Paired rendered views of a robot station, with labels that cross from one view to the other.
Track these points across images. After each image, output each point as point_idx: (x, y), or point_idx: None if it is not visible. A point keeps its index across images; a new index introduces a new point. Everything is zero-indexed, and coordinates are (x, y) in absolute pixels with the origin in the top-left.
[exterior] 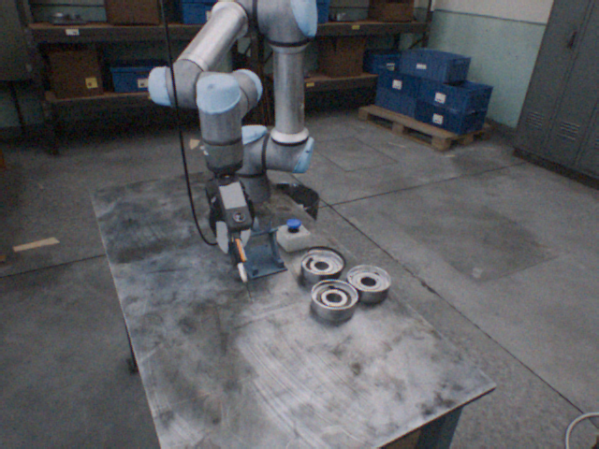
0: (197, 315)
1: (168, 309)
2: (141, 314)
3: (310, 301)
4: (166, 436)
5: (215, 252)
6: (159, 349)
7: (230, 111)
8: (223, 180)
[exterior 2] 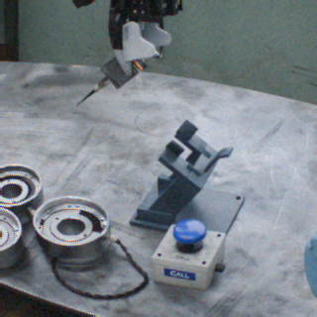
0: (151, 117)
1: (192, 106)
2: (205, 90)
3: (46, 199)
4: (49, 65)
5: (269, 184)
6: (136, 83)
7: None
8: None
